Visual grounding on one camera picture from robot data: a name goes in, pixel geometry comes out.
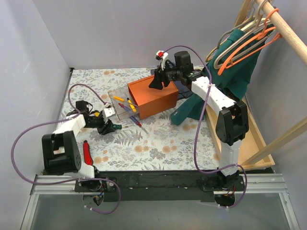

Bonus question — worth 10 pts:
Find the aluminium rail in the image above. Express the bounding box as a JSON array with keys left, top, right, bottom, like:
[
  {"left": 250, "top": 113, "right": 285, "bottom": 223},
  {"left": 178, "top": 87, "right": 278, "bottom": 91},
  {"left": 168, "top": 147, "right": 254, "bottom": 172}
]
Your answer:
[{"left": 30, "top": 173, "right": 288, "bottom": 195}]

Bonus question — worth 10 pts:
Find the clear acrylic drawer tray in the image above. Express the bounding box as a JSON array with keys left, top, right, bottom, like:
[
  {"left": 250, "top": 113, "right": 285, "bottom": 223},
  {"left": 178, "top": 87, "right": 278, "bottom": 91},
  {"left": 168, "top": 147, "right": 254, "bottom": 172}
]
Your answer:
[{"left": 108, "top": 86, "right": 140, "bottom": 120}]

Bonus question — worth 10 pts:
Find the dark blue cloth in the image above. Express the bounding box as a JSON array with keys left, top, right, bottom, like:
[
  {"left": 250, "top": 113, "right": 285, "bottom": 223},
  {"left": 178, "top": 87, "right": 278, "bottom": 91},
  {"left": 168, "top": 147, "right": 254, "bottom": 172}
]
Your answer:
[{"left": 165, "top": 69, "right": 193, "bottom": 100}]

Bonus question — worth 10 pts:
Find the red utility knife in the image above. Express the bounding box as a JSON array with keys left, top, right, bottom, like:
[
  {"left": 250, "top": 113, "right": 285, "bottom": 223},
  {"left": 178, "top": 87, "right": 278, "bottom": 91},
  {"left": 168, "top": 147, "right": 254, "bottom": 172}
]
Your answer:
[{"left": 83, "top": 140, "right": 94, "bottom": 166}]

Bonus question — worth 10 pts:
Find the orange wooden drawer box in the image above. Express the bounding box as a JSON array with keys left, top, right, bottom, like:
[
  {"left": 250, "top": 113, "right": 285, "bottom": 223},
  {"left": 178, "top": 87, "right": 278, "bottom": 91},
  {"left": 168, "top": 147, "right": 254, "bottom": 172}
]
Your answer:
[{"left": 128, "top": 75, "right": 178, "bottom": 119}]

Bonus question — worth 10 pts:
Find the floral patterned table mat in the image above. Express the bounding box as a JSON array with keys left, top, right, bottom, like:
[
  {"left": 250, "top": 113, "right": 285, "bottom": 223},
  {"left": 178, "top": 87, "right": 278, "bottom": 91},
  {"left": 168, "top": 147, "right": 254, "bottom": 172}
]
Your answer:
[{"left": 45, "top": 66, "right": 223, "bottom": 172}]

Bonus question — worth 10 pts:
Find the beige clothes hanger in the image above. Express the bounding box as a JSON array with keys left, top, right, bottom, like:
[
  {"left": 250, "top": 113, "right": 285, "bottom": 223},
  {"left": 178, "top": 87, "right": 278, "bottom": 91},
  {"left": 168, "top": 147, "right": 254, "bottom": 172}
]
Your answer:
[{"left": 213, "top": 0, "right": 276, "bottom": 75}]

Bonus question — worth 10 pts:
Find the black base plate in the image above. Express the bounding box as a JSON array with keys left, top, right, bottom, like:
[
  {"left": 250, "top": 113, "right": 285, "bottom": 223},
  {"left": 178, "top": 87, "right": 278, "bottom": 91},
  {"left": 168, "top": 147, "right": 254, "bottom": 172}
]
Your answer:
[{"left": 74, "top": 170, "right": 245, "bottom": 202}]

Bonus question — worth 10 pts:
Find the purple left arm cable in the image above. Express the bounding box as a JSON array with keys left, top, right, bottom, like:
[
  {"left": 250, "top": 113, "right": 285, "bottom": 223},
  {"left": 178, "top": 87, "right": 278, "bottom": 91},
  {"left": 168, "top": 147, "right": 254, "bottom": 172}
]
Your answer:
[{"left": 10, "top": 84, "right": 121, "bottom": 215}]

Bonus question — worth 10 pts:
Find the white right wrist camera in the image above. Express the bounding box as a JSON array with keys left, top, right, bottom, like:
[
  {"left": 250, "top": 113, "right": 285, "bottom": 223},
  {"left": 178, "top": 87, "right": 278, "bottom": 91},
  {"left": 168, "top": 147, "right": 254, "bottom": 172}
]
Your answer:
[{"left": 155, "top": 50, "right": 168, "bottom": 70}]

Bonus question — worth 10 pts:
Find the wooden clothes rack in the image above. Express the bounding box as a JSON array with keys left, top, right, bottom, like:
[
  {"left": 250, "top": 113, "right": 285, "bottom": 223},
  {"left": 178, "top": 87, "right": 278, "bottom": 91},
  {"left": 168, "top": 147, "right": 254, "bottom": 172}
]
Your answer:
[{"left": 206, "top": 0, "right": 307, "bottom": 170}]

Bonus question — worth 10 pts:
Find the orange handle screwdriver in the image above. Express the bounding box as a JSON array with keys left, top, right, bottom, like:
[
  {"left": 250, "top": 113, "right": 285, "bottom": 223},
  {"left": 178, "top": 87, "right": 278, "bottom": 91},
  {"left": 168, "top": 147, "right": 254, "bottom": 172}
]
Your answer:
[{"left": 113, "top": 96, "right": 125, "bottom": 102}]

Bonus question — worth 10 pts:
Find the green stubby screwdriver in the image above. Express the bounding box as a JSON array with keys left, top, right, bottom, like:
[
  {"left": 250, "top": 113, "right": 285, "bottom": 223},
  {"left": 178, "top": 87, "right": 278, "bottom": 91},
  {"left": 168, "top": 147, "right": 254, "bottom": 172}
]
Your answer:
[{"left": 112, "top": 124, "right": 128, "bottom": 130}]

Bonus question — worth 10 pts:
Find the yellow black screwdriver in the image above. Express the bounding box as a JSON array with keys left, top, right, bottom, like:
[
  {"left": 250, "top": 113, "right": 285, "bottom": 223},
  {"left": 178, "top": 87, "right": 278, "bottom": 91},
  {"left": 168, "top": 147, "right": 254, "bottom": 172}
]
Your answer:
[{"left": 127, "top": 98, "right": 137, "bottom": 113}]

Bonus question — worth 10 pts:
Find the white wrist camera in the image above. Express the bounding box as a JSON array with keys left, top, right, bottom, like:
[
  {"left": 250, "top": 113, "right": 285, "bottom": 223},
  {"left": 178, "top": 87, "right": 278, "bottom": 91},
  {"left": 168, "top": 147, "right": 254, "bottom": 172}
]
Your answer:
[
  {"left": 103, "top": 103, "right": 116, "bottom": 118},
  {"left": 155, "top": 50, "right": 168, "bottom": 70}
]

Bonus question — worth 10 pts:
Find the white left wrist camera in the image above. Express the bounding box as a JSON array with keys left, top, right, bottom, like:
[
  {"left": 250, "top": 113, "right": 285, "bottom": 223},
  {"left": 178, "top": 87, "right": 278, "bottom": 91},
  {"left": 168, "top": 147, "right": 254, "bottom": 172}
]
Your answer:
[{"left": 103, "top": 103, "right": 116, "bottom": 118}]

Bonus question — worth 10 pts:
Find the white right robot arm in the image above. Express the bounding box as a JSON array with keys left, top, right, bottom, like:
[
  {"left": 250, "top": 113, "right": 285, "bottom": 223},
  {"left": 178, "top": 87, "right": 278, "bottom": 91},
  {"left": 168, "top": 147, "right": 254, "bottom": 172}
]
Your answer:
[{"left": 149, "top": 50, "right": 249, "bottom": 191}]

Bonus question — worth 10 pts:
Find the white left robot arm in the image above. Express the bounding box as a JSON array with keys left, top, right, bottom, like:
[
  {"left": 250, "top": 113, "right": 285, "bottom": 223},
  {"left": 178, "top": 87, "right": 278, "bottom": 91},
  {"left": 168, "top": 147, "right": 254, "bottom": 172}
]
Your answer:
[{"left": 42, "top": 101, "right": 115, "bottom": 192}]

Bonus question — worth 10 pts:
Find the dark green garment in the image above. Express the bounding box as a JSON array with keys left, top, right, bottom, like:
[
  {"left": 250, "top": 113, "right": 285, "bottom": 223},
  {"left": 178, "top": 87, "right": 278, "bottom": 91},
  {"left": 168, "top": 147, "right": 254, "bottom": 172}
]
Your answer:
[{"left": 170, "top": 29, "right": 260, "bottom": 126}]

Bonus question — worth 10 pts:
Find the orange clothes hanger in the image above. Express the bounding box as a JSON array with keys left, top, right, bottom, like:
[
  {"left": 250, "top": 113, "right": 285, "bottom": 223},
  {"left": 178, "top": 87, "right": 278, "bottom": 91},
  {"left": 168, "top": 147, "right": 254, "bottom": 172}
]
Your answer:
[{"left": 214, "top": 8, "right": 282, "bottom": 76}]

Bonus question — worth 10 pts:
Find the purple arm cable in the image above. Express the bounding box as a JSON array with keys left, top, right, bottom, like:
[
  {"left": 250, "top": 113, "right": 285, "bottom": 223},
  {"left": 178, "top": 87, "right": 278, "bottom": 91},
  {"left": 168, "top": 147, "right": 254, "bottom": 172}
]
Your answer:
[
  {"left": 164, "top": 45, "right": 248, "bottom": 209},
  {"left": 10, "top": 84, "right": 121, "bottom": 215}
]

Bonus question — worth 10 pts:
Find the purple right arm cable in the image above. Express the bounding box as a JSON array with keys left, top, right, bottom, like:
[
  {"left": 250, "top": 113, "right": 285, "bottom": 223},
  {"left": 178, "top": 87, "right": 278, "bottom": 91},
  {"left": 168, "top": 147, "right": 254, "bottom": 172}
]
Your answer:
[{"left": 164, "top": 45, "right": 248, "bottom": 209}]

